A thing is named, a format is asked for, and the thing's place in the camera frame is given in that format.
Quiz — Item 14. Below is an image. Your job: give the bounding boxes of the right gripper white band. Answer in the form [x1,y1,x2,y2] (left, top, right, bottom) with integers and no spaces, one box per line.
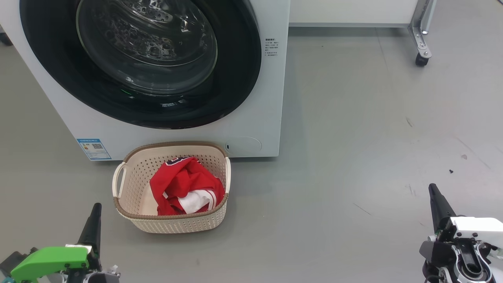
[428,183,503,246]

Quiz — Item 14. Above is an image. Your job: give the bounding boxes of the cream perforated laundry basket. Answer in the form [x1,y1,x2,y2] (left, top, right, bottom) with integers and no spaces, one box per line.
[112,141,231,234]

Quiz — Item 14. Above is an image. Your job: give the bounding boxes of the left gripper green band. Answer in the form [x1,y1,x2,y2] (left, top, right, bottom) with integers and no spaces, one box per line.
[10,203,103,283]

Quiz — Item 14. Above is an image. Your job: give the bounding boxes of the dark round washer door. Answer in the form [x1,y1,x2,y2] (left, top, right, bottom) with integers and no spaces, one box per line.
[20,0,262,129]

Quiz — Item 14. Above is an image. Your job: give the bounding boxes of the red and white garment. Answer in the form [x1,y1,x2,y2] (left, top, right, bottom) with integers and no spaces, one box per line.
[150,156,225,216]

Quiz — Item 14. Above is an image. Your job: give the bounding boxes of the blue energy label sticker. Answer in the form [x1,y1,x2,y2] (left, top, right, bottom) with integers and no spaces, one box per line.
[77,138,112,161]

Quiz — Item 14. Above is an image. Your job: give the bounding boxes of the metal partition leg with caster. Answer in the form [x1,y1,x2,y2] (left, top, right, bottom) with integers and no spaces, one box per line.
[409,0,437,67]

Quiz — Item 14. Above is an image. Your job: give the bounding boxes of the white front-load washing machine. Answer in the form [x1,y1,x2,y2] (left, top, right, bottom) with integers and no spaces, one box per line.
[0,0,290,161]

